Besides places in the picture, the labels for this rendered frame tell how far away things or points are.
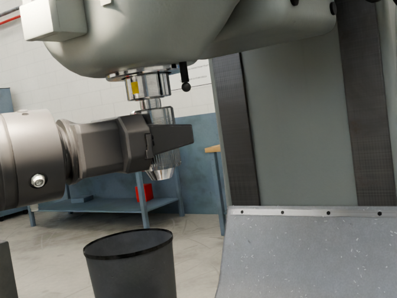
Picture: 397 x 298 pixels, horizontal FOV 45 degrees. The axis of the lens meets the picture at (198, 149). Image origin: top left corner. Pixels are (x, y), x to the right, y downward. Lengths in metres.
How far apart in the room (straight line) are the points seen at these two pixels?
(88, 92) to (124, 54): 6.39
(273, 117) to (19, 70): 7.29
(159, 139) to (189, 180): 5.34
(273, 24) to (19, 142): 0.30
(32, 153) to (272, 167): 0.52
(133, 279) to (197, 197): 3.49
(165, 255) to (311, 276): 1.69
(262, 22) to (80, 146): 0.25
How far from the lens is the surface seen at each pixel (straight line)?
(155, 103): 0.50
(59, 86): 7.28
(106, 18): 0.43
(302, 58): 0.82
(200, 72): 5.56
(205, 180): 5.68
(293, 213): 0.85
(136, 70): 0.47
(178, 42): 0.46
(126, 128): 0.44
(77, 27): 0.43
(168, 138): 0.49
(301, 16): 0.59
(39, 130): 0.44
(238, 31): 0.58
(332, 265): 0.82
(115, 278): 2.41
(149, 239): 2.78
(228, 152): 0.90
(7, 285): 0.84
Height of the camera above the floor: 1.26
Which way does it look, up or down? 5 degrees down
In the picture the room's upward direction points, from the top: 8 degrees counter-clockwise
